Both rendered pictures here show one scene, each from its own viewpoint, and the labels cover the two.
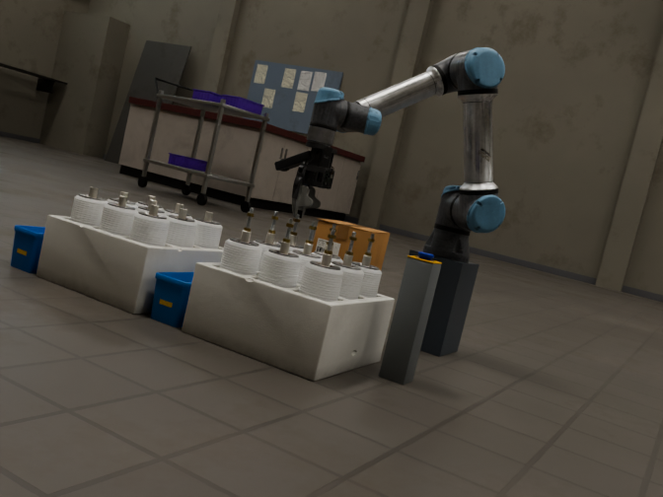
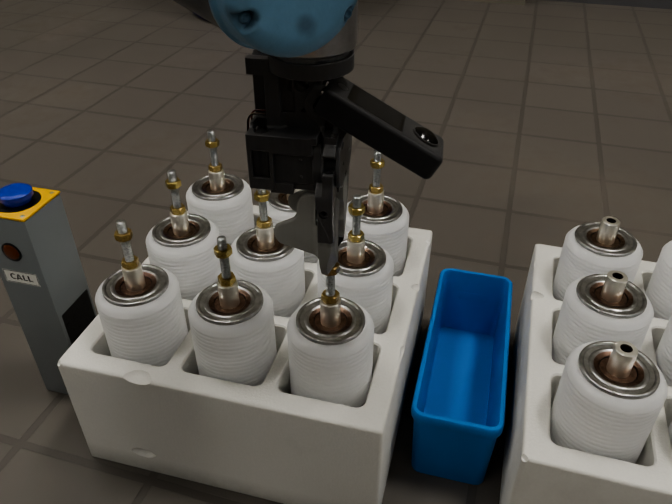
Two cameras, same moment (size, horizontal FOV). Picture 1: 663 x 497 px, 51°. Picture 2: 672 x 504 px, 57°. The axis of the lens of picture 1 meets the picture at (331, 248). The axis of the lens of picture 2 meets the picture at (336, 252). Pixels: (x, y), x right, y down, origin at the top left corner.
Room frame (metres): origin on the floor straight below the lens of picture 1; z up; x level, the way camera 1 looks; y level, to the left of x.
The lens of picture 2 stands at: (2.46, 0.02, 0.70)
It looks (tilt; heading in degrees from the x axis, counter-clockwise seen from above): 36 degrees down; 169
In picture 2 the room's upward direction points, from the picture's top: straight up
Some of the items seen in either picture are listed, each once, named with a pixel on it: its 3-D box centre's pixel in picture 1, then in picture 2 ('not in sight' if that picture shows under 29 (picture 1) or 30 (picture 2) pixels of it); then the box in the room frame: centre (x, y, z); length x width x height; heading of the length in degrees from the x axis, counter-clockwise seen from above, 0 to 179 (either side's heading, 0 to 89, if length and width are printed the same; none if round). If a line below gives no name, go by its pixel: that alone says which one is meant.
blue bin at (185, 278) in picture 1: (200, 298); (462, 367); (1.90, 0.32, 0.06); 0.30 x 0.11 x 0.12; 154
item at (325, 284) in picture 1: (316, 303); (224, 238); (1.66, 0.01, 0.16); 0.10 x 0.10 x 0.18
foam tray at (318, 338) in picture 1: (292, 314); (273, 335); (1.81, 0.06, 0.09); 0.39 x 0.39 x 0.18; 64
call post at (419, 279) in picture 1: (409, 319); (52, 300); (1.75, -0.23, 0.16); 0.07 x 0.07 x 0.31; 64
